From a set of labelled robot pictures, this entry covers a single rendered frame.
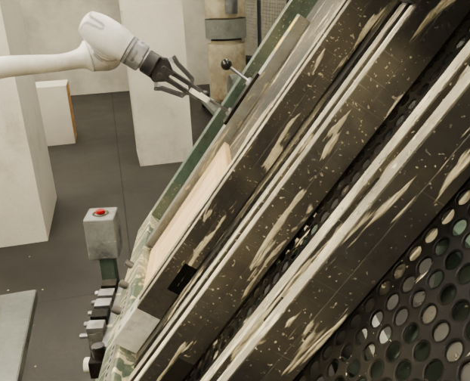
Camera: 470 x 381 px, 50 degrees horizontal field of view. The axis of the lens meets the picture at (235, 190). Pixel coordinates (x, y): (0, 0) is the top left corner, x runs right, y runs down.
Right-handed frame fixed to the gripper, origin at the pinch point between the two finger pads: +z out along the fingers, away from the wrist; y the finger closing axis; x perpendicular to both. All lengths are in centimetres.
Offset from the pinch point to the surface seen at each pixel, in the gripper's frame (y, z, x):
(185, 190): -31.5, 13.9, 1.7
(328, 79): 27, 16, -55
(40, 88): -175, -119, 446
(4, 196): -172, -62, 183
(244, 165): 2, 12, -55
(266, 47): 23.4, 13.6, 25.6
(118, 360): -57, 13, -60
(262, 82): 14.4, 15.1, 1.6
